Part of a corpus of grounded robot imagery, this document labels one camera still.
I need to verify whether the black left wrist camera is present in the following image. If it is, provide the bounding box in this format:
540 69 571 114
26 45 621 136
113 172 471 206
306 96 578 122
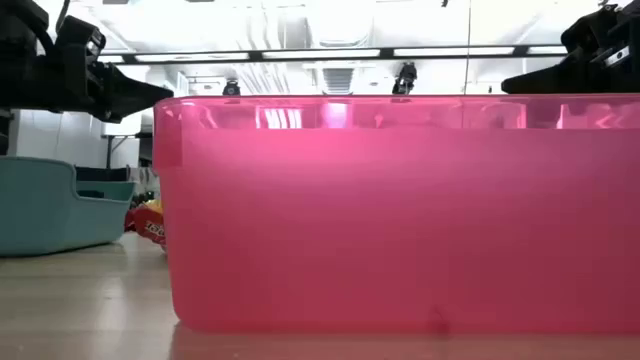
53 14 107 66

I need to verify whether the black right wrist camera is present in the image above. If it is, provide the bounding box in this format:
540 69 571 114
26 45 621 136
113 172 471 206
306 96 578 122
559 2 640 56

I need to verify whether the red Maruchan ramen pack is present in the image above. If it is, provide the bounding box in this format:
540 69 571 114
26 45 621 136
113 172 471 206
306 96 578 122
124 198 169 252

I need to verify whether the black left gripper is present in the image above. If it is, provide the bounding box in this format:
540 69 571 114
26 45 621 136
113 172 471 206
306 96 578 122
48 60 175 124

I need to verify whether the teal plastic bin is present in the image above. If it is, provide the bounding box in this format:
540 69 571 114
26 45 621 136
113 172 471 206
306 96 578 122
0 155 136 258

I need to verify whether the red plastic bin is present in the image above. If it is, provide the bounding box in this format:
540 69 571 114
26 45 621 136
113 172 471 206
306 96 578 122
152 94 640 335

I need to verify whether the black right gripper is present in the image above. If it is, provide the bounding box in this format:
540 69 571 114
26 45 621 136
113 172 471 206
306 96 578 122
501 29 640 96

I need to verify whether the thin hanging cable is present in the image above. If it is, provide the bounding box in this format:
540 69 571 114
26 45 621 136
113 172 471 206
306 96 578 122
462 0 474 96

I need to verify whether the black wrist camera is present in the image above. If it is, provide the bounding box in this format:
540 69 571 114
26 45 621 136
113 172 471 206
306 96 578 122
559 2 640 56
53 14 107 66

